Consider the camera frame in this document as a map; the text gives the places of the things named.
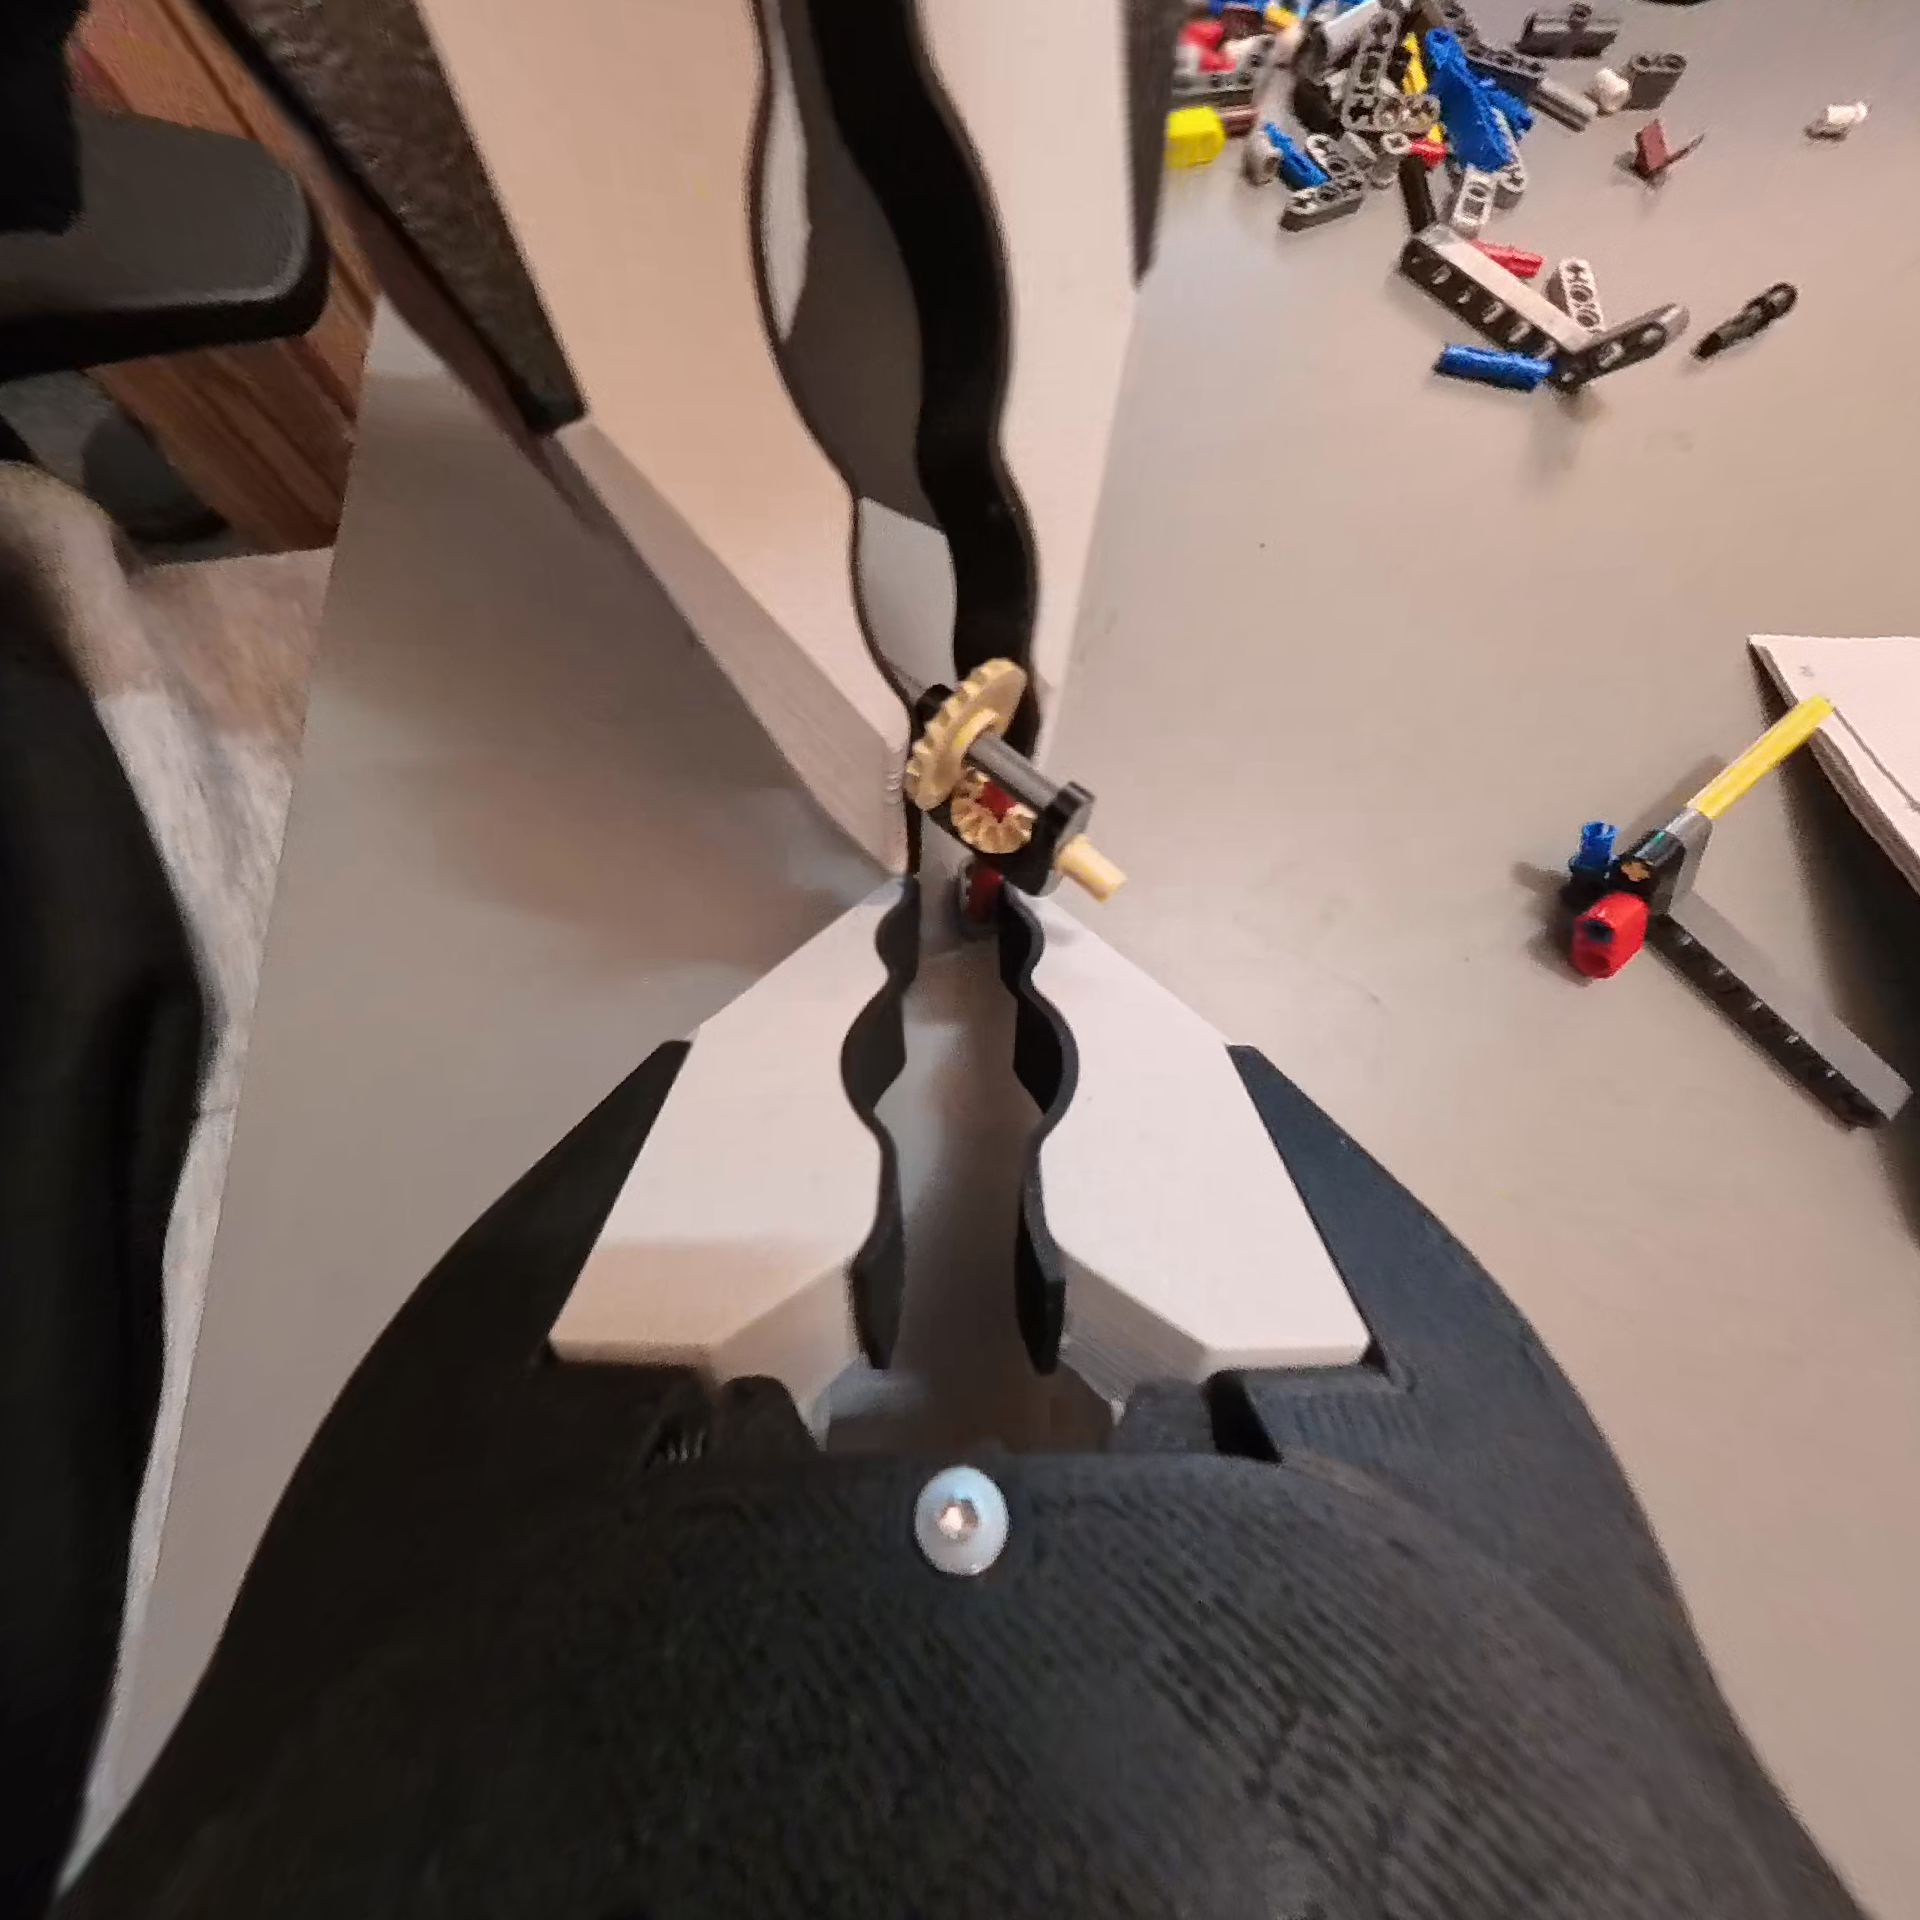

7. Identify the grey beam yellow axle assembly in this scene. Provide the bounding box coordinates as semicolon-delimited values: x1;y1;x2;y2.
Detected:
1556;693;1895;1131

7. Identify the pile of lego pieces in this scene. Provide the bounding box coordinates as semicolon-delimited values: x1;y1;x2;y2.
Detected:
1162;0;1872;395

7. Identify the black chair armrest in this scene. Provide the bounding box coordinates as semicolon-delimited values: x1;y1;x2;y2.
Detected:
0;106;334;380

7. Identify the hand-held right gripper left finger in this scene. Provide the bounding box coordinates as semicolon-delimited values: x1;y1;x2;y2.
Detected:
546;877;919;1417

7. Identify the open instruction booklet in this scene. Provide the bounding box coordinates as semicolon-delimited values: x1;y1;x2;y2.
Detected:
1747;632;1920;901

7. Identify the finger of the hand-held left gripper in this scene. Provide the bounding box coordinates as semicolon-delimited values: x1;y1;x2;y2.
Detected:
416;0;967;877
813;0;1143;748

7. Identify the tan gear red axle assembly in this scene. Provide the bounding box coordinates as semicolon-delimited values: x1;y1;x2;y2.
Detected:
901;654;1131;943

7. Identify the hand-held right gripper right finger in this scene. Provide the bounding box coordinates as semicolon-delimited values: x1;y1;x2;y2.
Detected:
994;885;1374;1409

